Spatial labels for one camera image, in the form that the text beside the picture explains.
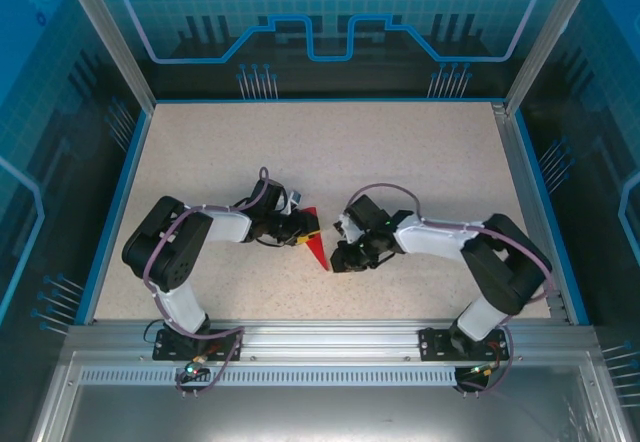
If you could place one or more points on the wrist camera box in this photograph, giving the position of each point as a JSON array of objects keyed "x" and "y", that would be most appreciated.
[
  {"x": 295, "y": 198},
  {"x": 346, "y": 229}
]

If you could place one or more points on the aluminium mounting rail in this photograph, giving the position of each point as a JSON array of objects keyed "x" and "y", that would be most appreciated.
[{"x": 330, "y": 342}]

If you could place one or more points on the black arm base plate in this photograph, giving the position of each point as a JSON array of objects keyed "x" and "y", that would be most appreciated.
[
  {"x": 435, "y": 344},
  {"x": 220, "y": 344}
]

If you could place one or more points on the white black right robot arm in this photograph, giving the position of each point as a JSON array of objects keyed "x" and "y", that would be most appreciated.
[{"x": 480, "y": 317}]

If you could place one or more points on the aluminium frame post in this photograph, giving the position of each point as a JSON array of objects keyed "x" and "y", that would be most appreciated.
[
  {"x": 109, "y": 37},
  {"x": 550, "y": 37}
]

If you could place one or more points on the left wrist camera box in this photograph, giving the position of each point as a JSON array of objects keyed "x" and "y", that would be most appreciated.
[{"x": 295, "y": 198}]

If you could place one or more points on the aluminium side rail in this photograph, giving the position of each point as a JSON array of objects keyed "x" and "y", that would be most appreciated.
[{"x": 520, "y": 172}]

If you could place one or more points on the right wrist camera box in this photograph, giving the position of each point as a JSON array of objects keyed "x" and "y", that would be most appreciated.
[{"x": 346, "y": 229}]

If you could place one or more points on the red cloth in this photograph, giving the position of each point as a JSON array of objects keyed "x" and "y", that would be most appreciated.
[{"x": 319, "y": 257}]

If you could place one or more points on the metal shelf panel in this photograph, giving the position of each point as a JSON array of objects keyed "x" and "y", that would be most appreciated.
[{"x": 320, "y": 417}]

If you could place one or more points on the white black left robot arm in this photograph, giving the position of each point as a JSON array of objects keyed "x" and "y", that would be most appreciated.
[{"x": 182, "y": 307}]

